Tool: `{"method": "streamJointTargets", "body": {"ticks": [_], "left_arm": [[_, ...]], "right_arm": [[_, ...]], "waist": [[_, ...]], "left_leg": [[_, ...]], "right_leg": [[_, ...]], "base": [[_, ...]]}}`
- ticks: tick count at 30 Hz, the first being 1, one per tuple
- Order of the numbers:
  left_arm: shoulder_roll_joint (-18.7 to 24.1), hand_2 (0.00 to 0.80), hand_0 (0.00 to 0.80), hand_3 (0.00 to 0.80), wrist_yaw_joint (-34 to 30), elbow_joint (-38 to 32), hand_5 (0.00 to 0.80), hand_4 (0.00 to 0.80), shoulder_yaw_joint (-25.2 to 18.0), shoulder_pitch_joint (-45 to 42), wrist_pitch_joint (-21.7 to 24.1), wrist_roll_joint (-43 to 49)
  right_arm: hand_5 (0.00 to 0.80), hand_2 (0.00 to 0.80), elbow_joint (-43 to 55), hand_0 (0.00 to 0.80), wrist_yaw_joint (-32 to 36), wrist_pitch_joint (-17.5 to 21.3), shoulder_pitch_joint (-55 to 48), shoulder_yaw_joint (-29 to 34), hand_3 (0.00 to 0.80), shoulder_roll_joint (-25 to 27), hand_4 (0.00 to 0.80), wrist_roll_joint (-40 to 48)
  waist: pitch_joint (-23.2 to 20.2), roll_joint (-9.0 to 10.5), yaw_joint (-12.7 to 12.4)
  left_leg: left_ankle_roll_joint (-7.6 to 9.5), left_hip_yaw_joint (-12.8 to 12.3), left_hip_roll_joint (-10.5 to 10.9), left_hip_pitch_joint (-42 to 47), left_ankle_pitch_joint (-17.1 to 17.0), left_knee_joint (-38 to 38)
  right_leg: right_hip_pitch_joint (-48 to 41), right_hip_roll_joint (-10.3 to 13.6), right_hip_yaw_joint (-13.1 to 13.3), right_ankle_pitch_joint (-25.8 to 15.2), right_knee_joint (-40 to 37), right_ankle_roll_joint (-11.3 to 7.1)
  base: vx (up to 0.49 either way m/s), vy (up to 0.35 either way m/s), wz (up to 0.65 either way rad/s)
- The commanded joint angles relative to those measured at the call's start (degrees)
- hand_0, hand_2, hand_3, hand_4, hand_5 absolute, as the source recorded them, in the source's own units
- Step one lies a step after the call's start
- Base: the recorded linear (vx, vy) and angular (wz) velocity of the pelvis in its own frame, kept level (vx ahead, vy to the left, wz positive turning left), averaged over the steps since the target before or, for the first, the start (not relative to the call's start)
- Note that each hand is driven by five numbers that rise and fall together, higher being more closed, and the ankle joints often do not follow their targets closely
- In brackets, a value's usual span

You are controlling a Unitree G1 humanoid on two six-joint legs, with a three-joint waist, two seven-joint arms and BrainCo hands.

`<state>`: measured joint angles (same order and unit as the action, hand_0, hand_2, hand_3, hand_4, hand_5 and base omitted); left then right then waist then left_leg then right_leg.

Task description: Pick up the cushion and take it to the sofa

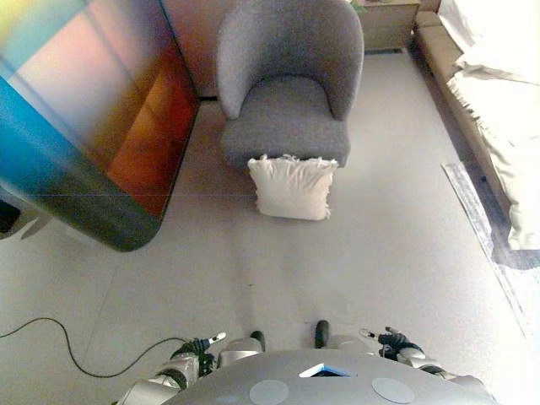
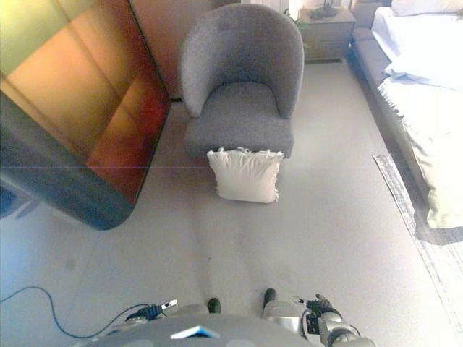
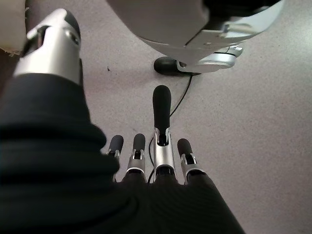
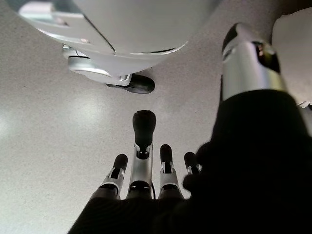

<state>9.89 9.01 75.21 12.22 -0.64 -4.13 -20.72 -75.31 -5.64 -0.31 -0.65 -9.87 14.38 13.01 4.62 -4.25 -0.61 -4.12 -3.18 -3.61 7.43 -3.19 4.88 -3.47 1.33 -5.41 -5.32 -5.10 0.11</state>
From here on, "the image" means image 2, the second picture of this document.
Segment grey patterned rug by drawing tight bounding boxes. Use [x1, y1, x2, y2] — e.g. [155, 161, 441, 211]
[372, 153, 463, 335]

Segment white fringed cushion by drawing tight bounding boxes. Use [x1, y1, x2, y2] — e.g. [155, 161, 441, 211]
[206, 146, 285, 205]

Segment white bed pillow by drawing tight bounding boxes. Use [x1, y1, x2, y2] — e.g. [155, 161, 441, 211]
[390, 0, 463, 17]

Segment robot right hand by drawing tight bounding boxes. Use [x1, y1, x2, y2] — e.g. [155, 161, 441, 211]
[291, 293, 336, 320]

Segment grey robot torso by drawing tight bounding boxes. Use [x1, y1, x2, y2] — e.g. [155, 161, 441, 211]
[74, 313, 319, 347]

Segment cream fringed blanket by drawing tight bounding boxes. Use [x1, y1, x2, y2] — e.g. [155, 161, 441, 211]
[375, 77, 463, 229]

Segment green potted plant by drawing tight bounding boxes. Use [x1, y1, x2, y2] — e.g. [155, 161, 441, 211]
[283, 9, 311, 51]

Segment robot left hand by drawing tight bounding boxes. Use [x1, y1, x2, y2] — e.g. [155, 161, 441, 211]
[143, 298, 179, 320]

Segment dark table lamp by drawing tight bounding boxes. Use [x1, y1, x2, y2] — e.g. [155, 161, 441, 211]
[309, 0, 349, 20]

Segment white bed sheet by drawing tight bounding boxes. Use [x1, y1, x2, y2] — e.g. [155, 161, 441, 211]
[371, 6, 463, 91]

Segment brown wooden wardrobe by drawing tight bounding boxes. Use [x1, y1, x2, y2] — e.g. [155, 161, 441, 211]
[129, 0, 242, 100]

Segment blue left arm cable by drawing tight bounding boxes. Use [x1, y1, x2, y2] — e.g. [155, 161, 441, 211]
[0, 286, 161, 339]

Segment silver robot left leg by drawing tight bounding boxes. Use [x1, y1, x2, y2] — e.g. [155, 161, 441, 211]
[179, 296, 222, 316]

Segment grey upholstered armchair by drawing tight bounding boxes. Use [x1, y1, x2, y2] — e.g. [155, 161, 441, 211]
[179, 3, 305, 160]

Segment grey wooden nightstand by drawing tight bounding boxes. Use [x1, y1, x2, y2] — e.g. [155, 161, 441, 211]
[299, 7, 357, 63]

